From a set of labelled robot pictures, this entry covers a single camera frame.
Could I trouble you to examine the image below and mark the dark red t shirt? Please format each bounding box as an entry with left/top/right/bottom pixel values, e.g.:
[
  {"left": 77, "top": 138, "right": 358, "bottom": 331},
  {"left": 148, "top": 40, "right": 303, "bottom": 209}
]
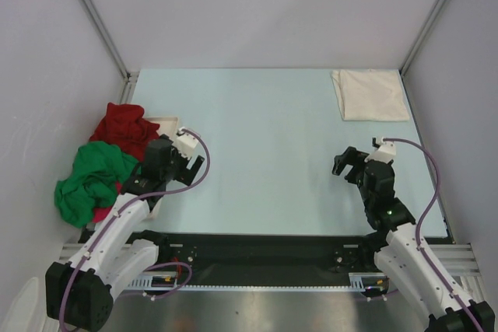
[{"left": 89, "top": 103, "right": 160, "bottom": 162}]

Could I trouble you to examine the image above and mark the cream white t shirt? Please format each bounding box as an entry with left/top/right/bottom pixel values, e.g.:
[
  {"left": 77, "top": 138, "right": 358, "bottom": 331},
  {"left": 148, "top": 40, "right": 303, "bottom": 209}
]
[{"left": 331, "top": 69, "right": 410, "bottom": 122}]

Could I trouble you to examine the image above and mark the green t shirt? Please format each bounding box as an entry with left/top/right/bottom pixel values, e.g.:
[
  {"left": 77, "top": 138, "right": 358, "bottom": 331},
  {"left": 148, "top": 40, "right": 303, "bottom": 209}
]
[{"left": 54, "top": 141, "right": 138, "bottom": 228}]

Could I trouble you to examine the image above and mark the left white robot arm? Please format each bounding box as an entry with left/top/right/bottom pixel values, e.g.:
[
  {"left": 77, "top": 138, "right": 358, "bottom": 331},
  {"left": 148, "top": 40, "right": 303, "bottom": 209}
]
[{"left": 45, "top": 128, "right": 211, "bottom": 331}]

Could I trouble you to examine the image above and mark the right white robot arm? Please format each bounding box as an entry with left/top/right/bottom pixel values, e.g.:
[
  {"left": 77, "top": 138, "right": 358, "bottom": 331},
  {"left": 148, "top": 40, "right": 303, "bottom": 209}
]
[{"left": 331, "top": 142, "right": 496, "bottom": 331}]

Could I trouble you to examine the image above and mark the cream plastic tray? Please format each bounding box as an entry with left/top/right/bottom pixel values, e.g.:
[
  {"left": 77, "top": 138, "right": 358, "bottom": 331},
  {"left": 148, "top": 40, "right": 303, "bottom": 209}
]
[{"left": 87, "top": 114, "right": 184, "bottom": 232}]

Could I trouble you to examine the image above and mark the magenta pink t shirt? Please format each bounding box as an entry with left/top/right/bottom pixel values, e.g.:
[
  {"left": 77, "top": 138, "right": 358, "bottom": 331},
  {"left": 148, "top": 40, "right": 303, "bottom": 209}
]
[{"left": 92, "top": 181, "right": 121, "bottom": 223}]

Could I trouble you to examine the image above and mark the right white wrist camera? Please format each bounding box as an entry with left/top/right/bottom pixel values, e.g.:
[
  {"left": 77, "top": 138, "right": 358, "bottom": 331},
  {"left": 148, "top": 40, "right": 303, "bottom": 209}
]
[{"left": 365, "top": 137, "right": 397, "bottom": 164}]

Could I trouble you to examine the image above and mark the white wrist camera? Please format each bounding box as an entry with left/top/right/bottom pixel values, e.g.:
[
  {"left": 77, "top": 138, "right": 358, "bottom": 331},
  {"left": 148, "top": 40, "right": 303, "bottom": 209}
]
[
  {"left": 173, "top": 127, "right": 199, "bottom": 160},
  {"left": 365, "top": 137, "right": 397, "bottom": 164}
]

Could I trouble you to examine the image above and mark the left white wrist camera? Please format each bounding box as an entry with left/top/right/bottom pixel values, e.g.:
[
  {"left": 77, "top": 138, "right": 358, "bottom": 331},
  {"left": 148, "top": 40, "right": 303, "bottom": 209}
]
[{"left": 173, "top": 127, "right": 199, "bottom": 160}]

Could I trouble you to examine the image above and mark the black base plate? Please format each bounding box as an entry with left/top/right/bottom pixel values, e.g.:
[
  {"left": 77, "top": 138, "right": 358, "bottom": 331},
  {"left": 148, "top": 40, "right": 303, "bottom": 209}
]
[{"left": 126, "top": 230, "right": 388, "bottom": 288}]

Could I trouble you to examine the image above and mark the left aluminium frame post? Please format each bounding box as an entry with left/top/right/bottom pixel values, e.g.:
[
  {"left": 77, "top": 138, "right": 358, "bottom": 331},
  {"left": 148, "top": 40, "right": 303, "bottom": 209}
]
[{"left": 79, "top": 0, "right": 130, "bottom": 81}]

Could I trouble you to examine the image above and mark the aluminium frame post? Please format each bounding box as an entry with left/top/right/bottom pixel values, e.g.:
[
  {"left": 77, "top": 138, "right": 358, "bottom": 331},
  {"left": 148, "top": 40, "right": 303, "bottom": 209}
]
[
  {"left": 79, "top": 0, "right": 130, "bottom": 81},
  {"left": 399, "top": 0, "right": 450, "bottom": 78}
]

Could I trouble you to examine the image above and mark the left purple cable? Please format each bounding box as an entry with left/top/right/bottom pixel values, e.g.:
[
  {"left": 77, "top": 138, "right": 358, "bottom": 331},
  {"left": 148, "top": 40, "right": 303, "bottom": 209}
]
[{"left": 58, "top": 128, "right": 212, "bottom": 331}]

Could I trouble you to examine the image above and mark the white slotted cable duct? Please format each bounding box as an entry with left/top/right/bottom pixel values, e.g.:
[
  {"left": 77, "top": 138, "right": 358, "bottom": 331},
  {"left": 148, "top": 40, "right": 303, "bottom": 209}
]
[{"left": 125, "top": 273, "right": 389, "bottom": 293}]

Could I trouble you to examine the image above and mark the aluminium front rail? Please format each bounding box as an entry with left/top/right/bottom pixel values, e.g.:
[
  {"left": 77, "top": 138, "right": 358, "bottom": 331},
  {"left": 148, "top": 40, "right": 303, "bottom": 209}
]
[{"left": 58, "top": 240, "right": 479, "bottom": 276}]

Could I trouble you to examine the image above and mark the right aluminium frame post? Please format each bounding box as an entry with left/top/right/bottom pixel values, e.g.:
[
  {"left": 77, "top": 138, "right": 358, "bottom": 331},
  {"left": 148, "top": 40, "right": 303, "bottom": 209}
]
[{"left": 399, "top": 0, "right": 450, "bottom": 78}]

